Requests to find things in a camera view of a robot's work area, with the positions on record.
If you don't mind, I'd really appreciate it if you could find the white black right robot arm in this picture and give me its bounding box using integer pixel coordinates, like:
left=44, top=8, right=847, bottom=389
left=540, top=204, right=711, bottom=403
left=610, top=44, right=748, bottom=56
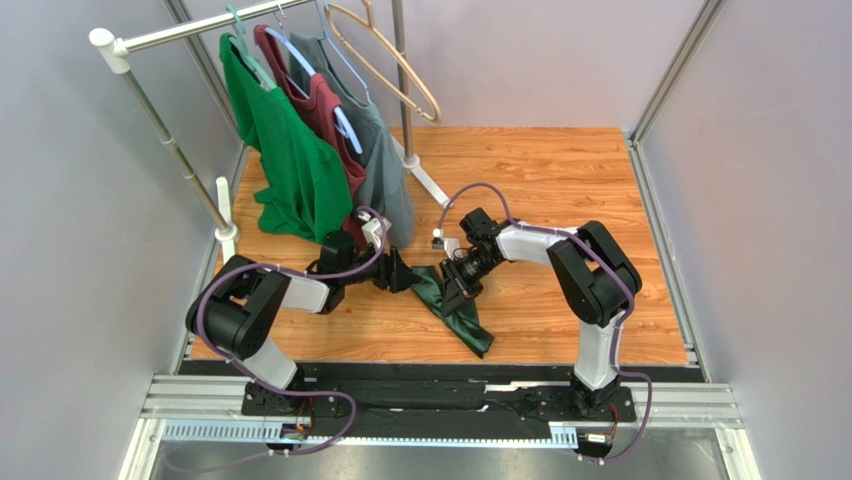
left=439, top=208, right=642, bottom=409

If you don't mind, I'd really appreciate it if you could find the grey-blue hanging shirt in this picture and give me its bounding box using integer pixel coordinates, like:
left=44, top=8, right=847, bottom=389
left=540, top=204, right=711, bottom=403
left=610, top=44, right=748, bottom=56
left=289, top=32, right=416, bottom=249

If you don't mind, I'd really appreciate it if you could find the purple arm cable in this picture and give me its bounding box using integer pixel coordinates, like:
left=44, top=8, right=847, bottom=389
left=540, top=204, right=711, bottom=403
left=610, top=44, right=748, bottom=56
left=437, top=182, right=655, bottom=465
left=162, top=204, right=391, bottom=475

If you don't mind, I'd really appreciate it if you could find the teal plastic hanger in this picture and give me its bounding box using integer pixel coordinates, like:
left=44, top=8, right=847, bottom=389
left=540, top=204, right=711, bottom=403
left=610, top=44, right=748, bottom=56
left=226, top=5, right=277, bottom=91

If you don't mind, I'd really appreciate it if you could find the maroon hanging shirt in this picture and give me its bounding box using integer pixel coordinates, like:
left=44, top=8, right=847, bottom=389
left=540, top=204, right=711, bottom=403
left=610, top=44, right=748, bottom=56
left=254, top=23, right=371, bottom=251

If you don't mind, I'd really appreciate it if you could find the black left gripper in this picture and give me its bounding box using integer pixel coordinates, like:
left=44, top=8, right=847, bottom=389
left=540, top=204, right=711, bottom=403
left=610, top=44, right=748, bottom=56
left=340, top=237, right=424, bottom=294

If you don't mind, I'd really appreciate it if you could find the dark green cloth napkin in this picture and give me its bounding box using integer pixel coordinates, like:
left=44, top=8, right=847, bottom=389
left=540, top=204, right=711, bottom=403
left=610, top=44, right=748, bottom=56
left=411, top=266, right=495, bottom=359

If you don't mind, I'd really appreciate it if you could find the beige wooden hanger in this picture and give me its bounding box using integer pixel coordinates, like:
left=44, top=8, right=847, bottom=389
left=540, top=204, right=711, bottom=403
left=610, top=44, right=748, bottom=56
left=320, top=0, right=445, bottom=126

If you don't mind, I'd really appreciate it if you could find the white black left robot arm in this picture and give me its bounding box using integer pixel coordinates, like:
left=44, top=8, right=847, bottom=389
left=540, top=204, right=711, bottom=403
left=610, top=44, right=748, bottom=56
left=185, top=230, right=421, bottom=392

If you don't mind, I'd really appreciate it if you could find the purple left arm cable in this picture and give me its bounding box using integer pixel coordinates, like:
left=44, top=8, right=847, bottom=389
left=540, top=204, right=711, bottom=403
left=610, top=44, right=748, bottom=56
left=162, top=204, right=391, bottom=475

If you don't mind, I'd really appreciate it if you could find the aluminium front frame rail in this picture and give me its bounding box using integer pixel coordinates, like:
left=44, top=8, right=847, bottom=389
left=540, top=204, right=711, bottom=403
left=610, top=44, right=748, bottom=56
left=121, top=363, right=759, bottom=479

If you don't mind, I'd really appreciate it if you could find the aluminium frame rail right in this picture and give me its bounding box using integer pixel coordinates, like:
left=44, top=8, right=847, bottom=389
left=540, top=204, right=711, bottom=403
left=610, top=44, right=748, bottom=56
left=625, top=0, right=725, bottom=383

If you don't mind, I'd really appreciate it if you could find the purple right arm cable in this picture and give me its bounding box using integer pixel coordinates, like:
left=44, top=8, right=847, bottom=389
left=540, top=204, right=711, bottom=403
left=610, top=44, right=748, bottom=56
left=437, top=182, right=655, bottom=465

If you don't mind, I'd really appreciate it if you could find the green hanging t-shirt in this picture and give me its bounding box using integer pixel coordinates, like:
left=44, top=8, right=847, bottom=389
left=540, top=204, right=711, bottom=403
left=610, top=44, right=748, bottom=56
left=219, top=33, right=353, bottom=242

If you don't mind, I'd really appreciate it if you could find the white metal clothes rack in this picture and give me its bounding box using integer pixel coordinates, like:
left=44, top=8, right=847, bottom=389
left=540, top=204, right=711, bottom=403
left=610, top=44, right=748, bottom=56
left=88, top=0, right=452, bottom=268

